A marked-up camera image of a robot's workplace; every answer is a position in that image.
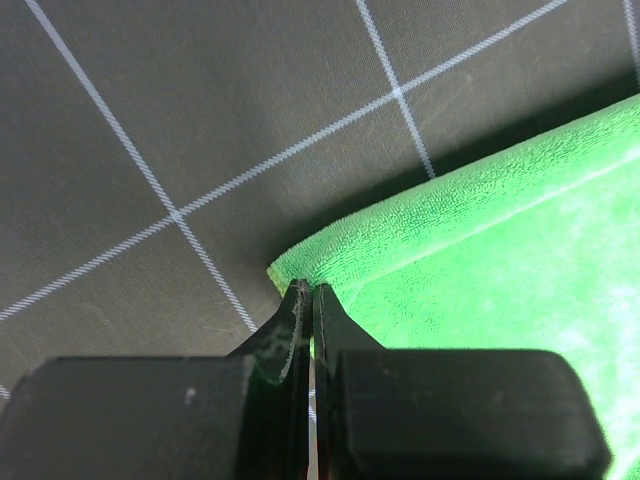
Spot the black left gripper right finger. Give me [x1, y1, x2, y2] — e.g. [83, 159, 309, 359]
[313, 284, 612, 479]

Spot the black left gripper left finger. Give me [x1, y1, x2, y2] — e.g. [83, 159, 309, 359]
[1, 280, 311, 479]

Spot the green microfiber towel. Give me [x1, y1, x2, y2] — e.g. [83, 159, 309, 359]
[267, 97, 639, 479]

